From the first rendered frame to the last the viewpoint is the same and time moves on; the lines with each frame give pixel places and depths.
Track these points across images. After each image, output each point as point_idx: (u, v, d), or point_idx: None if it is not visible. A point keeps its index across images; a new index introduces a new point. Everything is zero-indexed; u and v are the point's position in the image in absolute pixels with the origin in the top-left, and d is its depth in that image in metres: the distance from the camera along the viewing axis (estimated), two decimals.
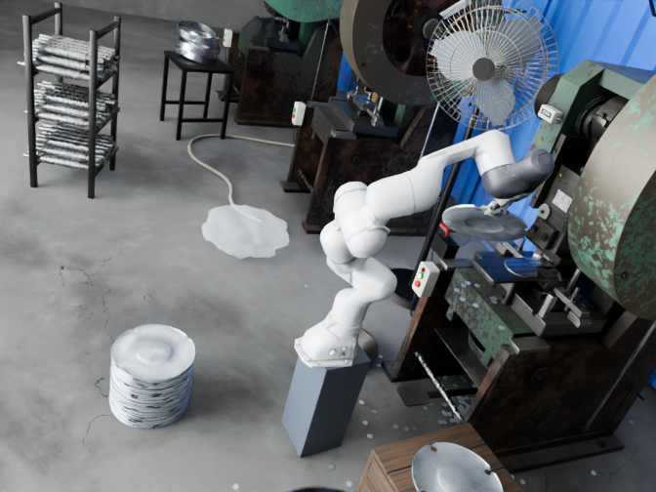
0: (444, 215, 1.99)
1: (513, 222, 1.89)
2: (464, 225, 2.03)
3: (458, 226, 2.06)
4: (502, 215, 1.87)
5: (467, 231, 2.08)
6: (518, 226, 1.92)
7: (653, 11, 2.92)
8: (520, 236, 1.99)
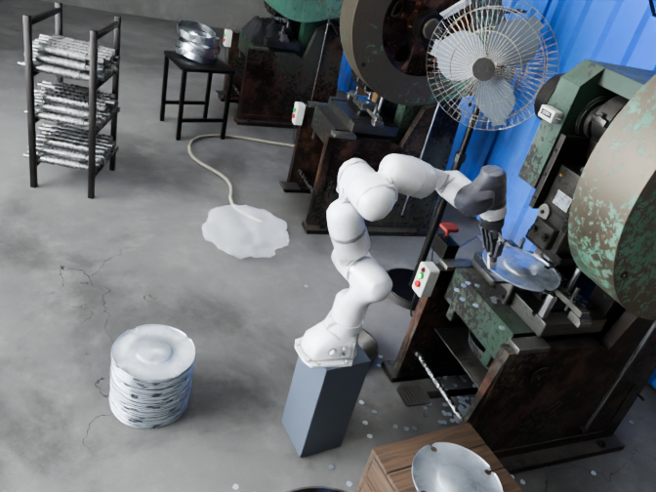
0: None
1: (528, 285, 2.01)
2: (513, 257, 2.18)
3: (514, 252, 2.20)
4: (512, 279, 2.02)
5: (526, 256, 2.20)
6: (538, 287, 2.02)
7: (653, 11, 2.92)
8: (556, 286, 2.05)
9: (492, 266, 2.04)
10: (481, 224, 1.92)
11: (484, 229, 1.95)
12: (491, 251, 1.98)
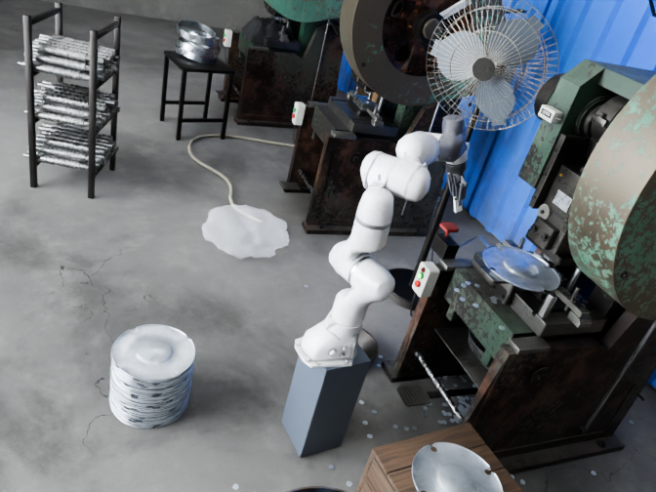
0: (553, 289, 2.03)
1: (512, 252, 2.21)
2: (526, 280, 2.04)
3: (526, 284, 2.01)
4: (528, 257, 2.20)
5: (514, 280, 2.02)
6: (504, 250, 2.20)
7: (653, 11, 2.92)
8: (486, 250, 2.17)
9: (458, 210, 2.29)
10: (446, 168, 2.17)
11: (449, 175, 2.20)
12: (456, 194, 2.23)
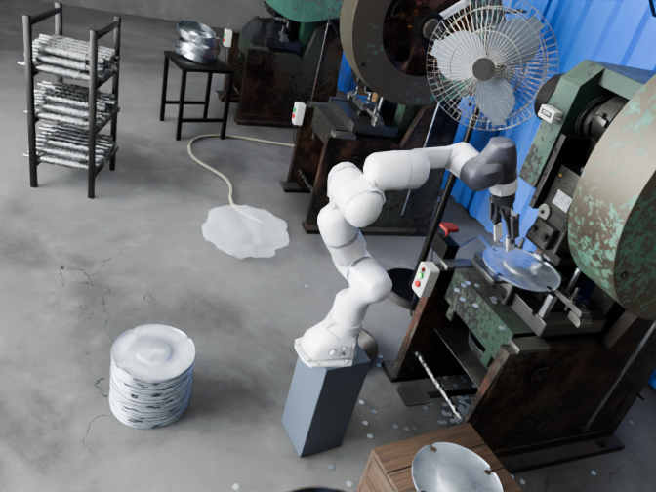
0: (528, 255, 2.22)
1: (494, 266, 2.07)
2: (537, 268, 2.14)
3: (546, 269, 2.14)
4: (490, 257, 2.12)
5: (550, 276, 2.10)
6: (500, 272, 2.04)
7: (653, 11, 2.92)
8: (518, 286, 1.99)
9: (510, 249, 1.91)
10: (492, 200, 1.81)
11: (495, 206, 1.84)
12: (508, 231, 1.85)
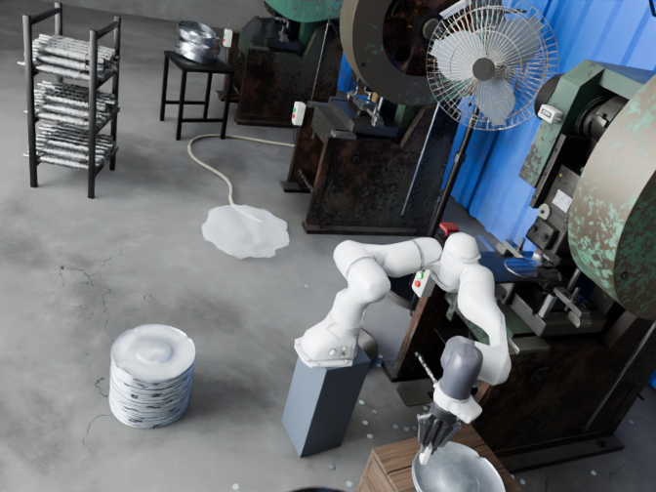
0: None
1: (437, 451, 1.84)
2: None
3: None
4: (454, 450, 1.85)
5: None
6: (430, 454, 1.82)
7: (653, 11, 2.92)
8: (415, 469, 1.76)
9: (421, 457, 1.69)
10: None
11: None
12: (427, 434, 1.66)
